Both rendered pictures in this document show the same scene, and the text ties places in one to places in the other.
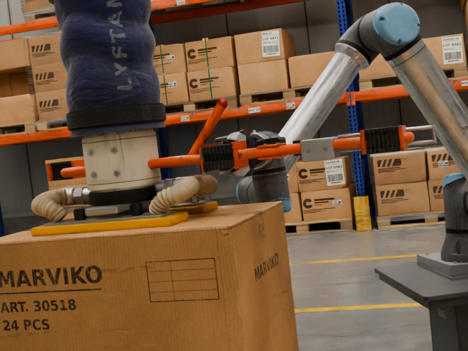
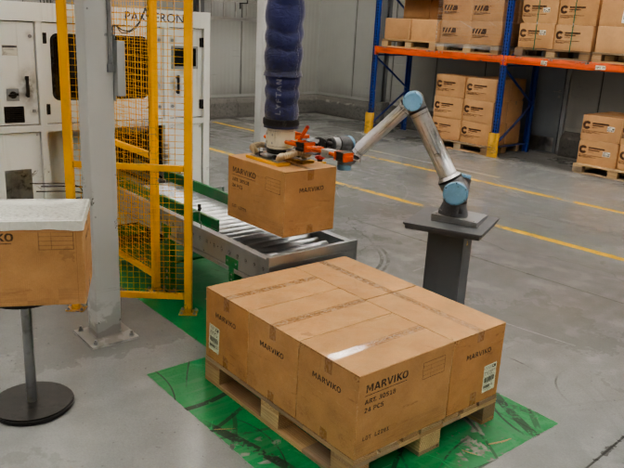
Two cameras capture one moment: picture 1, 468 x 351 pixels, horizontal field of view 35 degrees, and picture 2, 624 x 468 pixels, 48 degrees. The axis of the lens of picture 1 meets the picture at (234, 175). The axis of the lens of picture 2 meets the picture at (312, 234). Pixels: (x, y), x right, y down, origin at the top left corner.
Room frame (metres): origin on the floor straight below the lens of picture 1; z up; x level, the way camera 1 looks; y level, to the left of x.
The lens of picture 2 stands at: (-1.89, -2.18, 1.90)
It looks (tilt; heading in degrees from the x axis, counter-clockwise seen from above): 17 degrees down; 31
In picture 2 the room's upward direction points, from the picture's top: 3 degrees clockwise
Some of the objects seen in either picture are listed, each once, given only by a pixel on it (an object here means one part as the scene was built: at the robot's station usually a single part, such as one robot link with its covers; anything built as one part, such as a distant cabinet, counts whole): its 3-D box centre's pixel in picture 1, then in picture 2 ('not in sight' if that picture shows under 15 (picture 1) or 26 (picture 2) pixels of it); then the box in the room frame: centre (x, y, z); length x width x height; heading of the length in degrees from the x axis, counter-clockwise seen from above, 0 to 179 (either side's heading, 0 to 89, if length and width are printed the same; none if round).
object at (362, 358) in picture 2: not in sight; (348, 339); (1.08, -0.65, 0.34); 1.20 x 1.00 x 0.40; 71
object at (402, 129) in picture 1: (384, 139); (343, 156); (1.51, -0.31, 1.21); 0.08 x 0.07 x 0.05; 71
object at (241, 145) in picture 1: (223, 156); (305, 146); (1.63, 0.02, 1.21); 0.10 x 0.08 x 0.06; 161
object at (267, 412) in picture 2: not in sight; (344, 385); (1.08, -0.65, 0.07); 1.20 x 1.00 x 0.14; 71
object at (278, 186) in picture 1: (270, 192); (344, 161); (1.93, -0.09, 1.09); 0.12 x 0.09 x 0.12; 17
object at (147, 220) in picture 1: (108, 217); (267, 157); (1.62, 0.28, 1.10); 0.34 x 0.10 x 0.05; 71
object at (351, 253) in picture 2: not in sight; (313, 268); (1.57, -0.11, 0.48); 0.70 x 0.03 x 0.15; 161
